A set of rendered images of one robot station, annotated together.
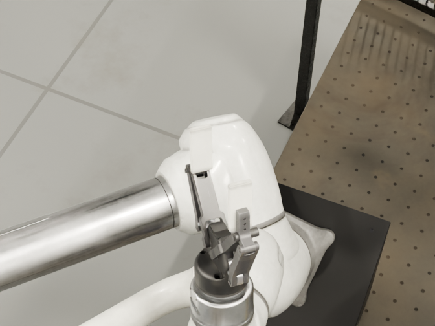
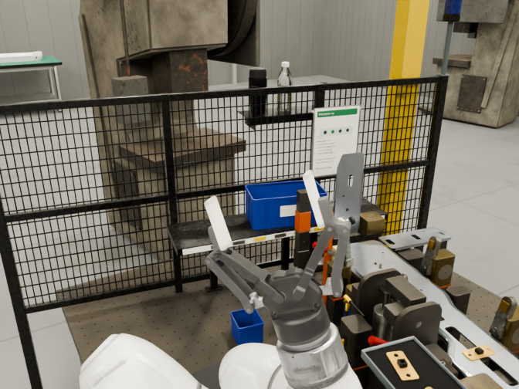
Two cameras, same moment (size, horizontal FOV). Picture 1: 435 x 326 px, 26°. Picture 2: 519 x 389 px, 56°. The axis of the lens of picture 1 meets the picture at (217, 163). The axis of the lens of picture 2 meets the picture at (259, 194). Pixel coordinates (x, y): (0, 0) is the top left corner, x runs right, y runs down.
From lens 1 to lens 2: 95 cm
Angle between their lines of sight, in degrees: 52
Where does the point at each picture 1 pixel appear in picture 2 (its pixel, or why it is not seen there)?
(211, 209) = (258, 271)
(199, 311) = (318, 365)
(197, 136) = (213, 207)
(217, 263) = (303, 302)
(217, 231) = (284, 274)
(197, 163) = (223, 237)
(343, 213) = (213, 371)
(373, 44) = (98, 329)
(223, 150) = (132, 353)
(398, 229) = not seen: outside the picture
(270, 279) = not seen: hidden behind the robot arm
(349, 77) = not seen: hidden behind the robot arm
